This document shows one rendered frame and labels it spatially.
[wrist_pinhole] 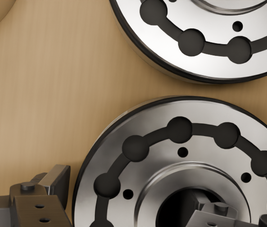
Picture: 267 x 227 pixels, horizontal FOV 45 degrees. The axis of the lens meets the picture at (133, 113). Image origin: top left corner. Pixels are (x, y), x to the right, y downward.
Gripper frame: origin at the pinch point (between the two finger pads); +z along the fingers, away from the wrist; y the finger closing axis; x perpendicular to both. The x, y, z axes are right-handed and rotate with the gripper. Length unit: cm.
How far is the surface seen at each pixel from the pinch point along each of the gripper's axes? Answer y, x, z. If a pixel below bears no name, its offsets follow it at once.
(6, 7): -6.6, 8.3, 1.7
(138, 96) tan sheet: 0.2, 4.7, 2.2
